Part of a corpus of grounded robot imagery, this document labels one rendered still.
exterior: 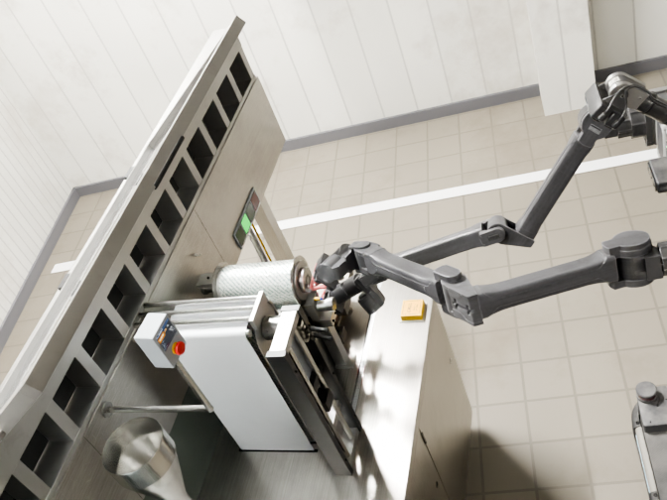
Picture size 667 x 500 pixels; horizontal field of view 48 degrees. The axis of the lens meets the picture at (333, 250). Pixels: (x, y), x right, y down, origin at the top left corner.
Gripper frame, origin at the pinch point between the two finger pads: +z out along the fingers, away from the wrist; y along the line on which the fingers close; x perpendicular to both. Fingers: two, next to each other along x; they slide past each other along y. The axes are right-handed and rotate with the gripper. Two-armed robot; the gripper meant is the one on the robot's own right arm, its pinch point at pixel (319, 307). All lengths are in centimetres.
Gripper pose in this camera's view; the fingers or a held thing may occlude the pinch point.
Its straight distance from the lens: 238.6
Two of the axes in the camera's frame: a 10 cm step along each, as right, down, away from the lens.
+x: -7.4, -5.6, -3.7
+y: 2.0, -7.1, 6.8
